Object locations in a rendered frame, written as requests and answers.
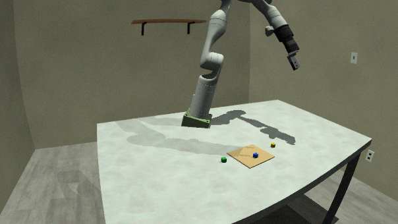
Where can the tan square mat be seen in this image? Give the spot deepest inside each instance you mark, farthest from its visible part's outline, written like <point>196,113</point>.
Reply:
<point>245,155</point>

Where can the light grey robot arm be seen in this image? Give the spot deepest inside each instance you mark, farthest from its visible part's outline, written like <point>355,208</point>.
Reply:
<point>202,99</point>

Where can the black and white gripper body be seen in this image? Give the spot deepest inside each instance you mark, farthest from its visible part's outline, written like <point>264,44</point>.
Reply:
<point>281,29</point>

